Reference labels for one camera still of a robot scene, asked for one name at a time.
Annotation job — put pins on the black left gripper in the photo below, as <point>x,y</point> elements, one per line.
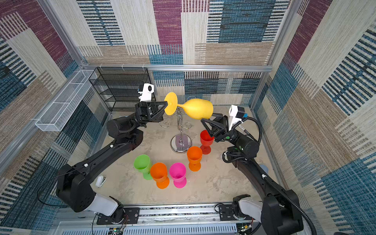
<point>149,114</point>

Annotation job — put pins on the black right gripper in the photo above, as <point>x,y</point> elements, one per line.
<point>221,132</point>

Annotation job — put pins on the red plastic wine glass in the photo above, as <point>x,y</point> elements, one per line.
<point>206,142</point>

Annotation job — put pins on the yellow plastic wine glass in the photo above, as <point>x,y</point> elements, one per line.
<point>194,108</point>

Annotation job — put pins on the orange wine glass front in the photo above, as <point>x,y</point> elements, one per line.
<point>194,155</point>

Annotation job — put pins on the orange wine glass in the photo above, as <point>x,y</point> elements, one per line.
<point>159,174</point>
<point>194,155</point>

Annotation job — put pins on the green plastic wine glass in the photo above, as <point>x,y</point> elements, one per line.
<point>143,164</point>

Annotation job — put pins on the pink plastic wine glass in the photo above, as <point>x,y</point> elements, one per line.
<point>178,174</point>

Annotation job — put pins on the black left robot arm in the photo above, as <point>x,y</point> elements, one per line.
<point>74,182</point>

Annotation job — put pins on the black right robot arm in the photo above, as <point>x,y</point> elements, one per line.
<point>279,211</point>

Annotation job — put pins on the chrome wine glass rack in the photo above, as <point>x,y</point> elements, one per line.
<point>181,142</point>

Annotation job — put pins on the black mesh shelf rack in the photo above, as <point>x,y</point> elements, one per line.
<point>119,87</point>

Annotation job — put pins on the black marker pen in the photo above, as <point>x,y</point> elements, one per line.
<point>243,129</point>

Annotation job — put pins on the blue grey sponge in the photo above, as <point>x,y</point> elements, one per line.
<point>264,168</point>

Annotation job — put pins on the white stapler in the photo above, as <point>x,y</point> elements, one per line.
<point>100,181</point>

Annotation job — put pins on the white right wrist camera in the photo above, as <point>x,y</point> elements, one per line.
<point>236,114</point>

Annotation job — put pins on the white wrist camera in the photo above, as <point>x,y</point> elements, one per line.
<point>236,114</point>
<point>146,91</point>

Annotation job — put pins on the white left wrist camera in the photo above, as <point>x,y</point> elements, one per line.
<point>146,91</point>

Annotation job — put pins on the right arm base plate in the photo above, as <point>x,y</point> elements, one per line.
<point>226,213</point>

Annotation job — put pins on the aluminium mounting rail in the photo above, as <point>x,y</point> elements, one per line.
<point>158,219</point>

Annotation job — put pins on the white wire mesh basket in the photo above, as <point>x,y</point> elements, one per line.
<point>64,105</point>

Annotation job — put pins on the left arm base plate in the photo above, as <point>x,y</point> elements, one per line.
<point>120,217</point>

